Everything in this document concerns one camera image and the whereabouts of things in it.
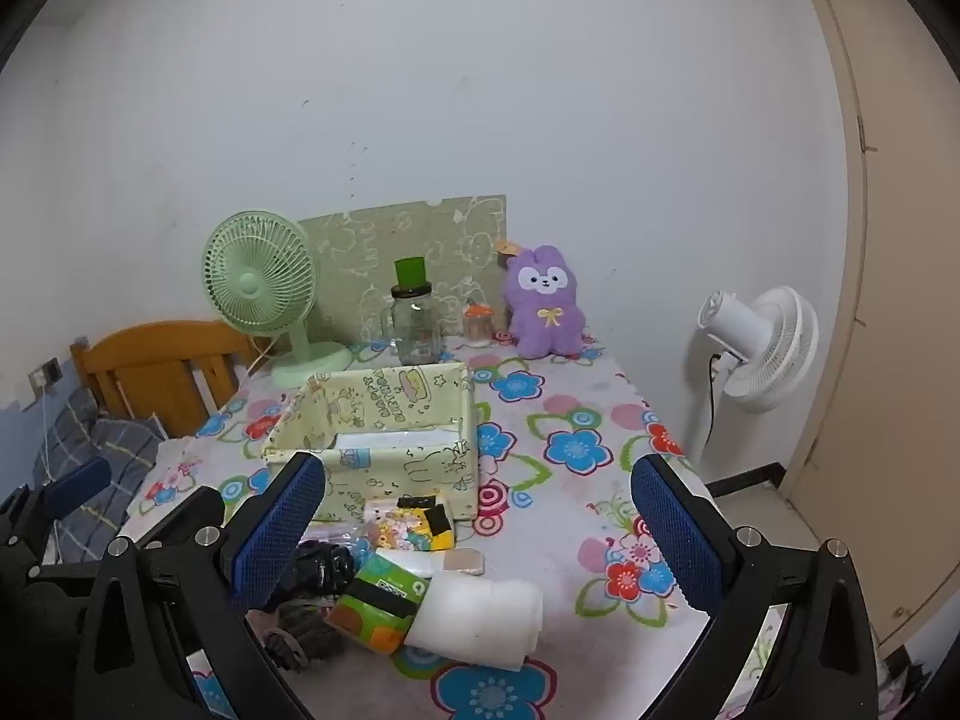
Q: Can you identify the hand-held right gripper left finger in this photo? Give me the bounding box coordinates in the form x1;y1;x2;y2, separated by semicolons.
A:
75;451;327;720

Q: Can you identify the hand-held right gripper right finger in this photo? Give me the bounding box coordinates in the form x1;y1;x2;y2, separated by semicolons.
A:
630;454;878;720

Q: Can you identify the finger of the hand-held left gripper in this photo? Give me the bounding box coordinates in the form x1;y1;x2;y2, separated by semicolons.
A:
4;456;113;541
139;487;226;550

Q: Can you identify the black shiny bag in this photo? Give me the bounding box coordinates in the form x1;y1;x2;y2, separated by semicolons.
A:
285;540;357;605

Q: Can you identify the dark brown cloth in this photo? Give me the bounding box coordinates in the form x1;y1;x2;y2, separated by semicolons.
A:
255;600;338;672

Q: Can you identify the yellow cartoon tissue packet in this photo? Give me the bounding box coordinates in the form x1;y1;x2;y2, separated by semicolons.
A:
365;495;458;552

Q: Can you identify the white beige cloth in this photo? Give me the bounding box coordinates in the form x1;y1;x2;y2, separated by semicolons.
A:
375;547;445;577

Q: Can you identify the cartoon print storage box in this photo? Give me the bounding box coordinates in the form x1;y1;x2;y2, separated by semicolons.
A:
261;361;479;522

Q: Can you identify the beige bandage roll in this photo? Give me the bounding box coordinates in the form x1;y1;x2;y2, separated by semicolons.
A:
436;549;487;578

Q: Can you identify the white foam roll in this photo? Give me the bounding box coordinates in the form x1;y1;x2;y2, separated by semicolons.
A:
409;574;545;670

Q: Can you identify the blue plaid bedding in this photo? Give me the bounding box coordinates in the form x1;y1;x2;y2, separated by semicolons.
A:
30;390;162;563

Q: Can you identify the wooden chair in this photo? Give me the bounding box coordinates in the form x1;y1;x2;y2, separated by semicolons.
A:
70;320;263;440

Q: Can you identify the white standing fan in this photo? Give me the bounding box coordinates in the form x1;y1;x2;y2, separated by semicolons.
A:
686;286;820;466

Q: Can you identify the green desk fan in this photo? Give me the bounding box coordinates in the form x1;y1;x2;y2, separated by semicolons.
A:
201;211;353;389

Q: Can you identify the glass jar mug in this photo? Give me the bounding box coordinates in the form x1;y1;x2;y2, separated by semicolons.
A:
382;283;443;366

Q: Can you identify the purple plush bunny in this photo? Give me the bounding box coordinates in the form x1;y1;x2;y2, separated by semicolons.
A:
493;240;587;359

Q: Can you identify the cotton swab jar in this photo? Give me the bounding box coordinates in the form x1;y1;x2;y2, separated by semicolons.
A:
461;300;492;348

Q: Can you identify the green printed board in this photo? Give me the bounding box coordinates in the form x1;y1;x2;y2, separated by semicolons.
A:
296;195;508;342

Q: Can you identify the black fan cable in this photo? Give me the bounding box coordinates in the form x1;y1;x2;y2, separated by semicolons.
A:
703;351;725;452

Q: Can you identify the white fan cable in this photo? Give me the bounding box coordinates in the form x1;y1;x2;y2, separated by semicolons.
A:
246;336;280;377

